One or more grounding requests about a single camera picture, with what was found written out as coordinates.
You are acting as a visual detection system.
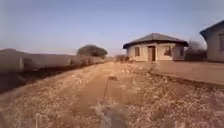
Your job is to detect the broad flat-topped tree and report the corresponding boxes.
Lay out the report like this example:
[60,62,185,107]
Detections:
[76,44,109,60]

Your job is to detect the brown gravelly dirt ground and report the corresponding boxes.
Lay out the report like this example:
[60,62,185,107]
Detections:
[0,61,224,128]

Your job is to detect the round pale house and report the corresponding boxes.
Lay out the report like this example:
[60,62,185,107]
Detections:
[122,32,190,63]

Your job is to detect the bare shrub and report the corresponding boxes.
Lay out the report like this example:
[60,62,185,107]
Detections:
[184,40,208,62]

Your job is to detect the grey building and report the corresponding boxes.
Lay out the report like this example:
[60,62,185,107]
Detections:
[199,19,224,63]

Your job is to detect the long grey wall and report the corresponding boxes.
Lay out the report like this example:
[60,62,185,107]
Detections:
[0,53,105,72]

